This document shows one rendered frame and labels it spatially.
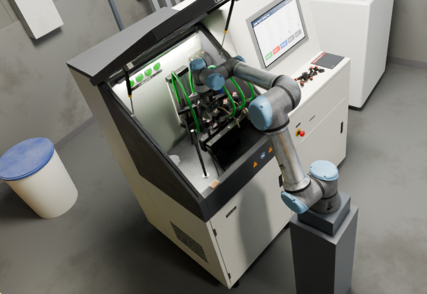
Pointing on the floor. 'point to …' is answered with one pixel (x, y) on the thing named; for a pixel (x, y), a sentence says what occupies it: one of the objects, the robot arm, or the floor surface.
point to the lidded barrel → (39, 177)
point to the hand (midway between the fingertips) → (208, 118)
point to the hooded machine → (354, 23)
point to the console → (336, 96)
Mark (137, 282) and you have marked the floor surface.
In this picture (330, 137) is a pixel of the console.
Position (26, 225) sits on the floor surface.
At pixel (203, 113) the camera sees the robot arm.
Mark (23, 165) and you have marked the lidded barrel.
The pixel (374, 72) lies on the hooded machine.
